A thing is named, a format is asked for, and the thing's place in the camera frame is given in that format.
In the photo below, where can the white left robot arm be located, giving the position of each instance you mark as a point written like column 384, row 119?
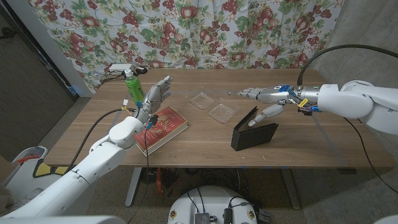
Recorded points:
column 84, row 172

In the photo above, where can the yellow and black object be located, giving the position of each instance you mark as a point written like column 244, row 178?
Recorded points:
column 46, row 169

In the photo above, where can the grey table leg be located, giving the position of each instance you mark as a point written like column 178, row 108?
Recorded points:
column 290, row 189
column 133, row 186

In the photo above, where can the clear plastic clamshell container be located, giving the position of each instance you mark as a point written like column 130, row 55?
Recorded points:
column 221, row 112

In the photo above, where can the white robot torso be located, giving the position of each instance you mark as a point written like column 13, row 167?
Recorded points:
column 214, row 199

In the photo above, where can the black adapter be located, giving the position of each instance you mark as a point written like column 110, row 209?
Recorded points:
column 228, row 216

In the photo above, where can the white bin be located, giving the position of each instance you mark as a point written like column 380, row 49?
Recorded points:
column 31, row 154

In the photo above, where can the floral fruit print backdrop cloth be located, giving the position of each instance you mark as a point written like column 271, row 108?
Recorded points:
column 186, row 31

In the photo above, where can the red hardcover book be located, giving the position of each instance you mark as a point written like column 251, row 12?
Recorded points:
column 171, row 123

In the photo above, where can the black wallet case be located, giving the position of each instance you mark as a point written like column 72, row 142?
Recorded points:
column 252, row 138

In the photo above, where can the black round device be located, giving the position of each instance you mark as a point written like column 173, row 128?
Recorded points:
column 141, row 70

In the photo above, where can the grey hub box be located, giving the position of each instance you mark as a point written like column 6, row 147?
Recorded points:
column 202, row 218

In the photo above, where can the white sneaker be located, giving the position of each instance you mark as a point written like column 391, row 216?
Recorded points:
column 26, row 200

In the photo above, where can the white power strip box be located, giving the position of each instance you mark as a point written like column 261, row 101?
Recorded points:
column 120, row 67

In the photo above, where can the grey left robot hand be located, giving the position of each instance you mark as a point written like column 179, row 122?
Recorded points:
column 155, row 96

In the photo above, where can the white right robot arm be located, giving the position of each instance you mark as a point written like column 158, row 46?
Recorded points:
column 351, row 101

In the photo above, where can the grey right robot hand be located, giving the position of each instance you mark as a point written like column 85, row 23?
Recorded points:
column 273, row 95

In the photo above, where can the green drink bottle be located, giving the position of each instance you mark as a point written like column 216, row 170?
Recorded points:
column 134, row 87

